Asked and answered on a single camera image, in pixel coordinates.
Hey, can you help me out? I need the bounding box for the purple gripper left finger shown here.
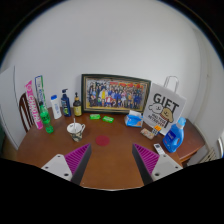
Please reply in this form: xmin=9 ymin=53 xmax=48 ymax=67
xmin=42 ymin=144 xmax=92 ymax=185

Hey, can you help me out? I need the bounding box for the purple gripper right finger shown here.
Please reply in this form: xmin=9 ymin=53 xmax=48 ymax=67
xmin=132 ymin=144 xmax=182 ymax=185

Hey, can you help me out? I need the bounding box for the white remote control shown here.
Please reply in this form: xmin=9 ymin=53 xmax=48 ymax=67
xmin=154 ymin=143 xmax=165 ymax=155

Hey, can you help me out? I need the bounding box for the blue detergent bottle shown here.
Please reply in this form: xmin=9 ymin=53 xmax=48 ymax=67
xmin=163 ymin=117 xmax=186 ymax=153

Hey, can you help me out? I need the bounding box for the small snack packet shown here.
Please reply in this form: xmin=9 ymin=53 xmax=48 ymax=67
xmin=141 ymin=128 xmax=154 ymax=140

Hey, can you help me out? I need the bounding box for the patterned ceramic mug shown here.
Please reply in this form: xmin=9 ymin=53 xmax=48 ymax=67
xmin=67 ymin=123 xmax=85 ymax=142

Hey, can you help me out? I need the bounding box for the red round coaster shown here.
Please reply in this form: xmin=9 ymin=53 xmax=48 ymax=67
xmin=95 ymin=135 xmax=110 ymax=146

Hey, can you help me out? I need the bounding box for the orange small card box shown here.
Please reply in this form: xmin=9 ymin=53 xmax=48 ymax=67
xmin=152 ymin=125 xmax=162 ymax=136

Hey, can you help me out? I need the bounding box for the white spoon in mug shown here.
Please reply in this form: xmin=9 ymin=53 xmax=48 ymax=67
xmin=73 ymin=118 xmax=76 ymax=133

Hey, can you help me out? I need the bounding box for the blue tissue pack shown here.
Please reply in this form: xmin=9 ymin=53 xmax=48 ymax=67
xmin=124 ymin=110 xmax=143 ymax=127

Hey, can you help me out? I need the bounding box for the left green soap bar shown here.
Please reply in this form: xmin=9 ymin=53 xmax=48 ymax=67
xmin=90 ymin=114 xmax=101 ymax=120

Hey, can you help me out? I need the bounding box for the green soap bar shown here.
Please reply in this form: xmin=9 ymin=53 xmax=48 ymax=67
xmin=90 ymin=114 xmax=101 ymax=120
xmin=102 ymin=116 xmax=114 ymax=123

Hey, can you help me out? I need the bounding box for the right green soap bar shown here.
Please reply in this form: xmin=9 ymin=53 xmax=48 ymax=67
xmin=102 ymin=116 xmax=114 ymax=123

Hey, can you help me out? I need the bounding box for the green plastic bottle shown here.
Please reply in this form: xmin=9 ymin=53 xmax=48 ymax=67
xmin=39 ymin=102 xmax=54 ymax=133

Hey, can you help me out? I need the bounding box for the white radiator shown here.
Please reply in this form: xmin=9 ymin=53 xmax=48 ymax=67
xmin=201 ymin=148 xmax=217 ymax=163

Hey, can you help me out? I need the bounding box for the amber pump bottle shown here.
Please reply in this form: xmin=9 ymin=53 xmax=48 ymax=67
xmin=73 ymin=93 xmax=82 ymax=116

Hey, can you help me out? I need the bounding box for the white gift paper bag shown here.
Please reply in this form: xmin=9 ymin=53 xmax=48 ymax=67
xmin=143 ymin=76 xmax=186 ymax=135

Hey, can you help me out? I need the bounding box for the dark blue pump bottle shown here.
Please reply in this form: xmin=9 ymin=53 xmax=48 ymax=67
xmin=61 ymin=89 xmax=71 ymax=117

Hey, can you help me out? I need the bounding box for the white lotion bottle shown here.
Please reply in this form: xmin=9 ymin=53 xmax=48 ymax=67
xmin=51 ymin=95 xmax=62 ymax=119

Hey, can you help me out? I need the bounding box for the framed group photo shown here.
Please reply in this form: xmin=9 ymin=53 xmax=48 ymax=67
xmin=81 ymin=74 xmax=151 ymax=114

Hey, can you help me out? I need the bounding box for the green white toothpaste box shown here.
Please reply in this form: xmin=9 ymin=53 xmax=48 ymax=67
xmin=35 ymin=75 xmax=46 ymax=107

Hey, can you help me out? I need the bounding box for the pink tall box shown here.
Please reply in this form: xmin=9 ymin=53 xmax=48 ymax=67
xmin=25 ymin=81 xmax=43 ymax=129

